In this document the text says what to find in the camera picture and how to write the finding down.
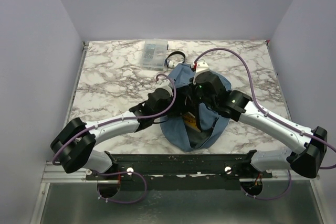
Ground clear plastic storage box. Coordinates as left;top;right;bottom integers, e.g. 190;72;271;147
140;39;168;70

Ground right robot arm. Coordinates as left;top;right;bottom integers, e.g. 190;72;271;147
191;71;328;178

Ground yellow Treehouse book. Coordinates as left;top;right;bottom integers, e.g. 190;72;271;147
182;112;201;132

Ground white earbud charger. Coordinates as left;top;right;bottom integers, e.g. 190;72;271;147
167;61;176;68

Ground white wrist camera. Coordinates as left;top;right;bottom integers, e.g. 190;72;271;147
191;61;209;76
159;81;174;97

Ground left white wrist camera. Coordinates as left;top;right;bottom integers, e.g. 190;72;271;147
159;81;174;97

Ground blue student backpack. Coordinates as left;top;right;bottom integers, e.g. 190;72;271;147
160;51;229;152

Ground aluminium frame rail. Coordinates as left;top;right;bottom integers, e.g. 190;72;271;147
42;162;321;183

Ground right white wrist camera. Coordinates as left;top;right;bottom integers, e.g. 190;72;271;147
191;61;209;76

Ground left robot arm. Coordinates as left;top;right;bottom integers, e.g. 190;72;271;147
50;86;190;179

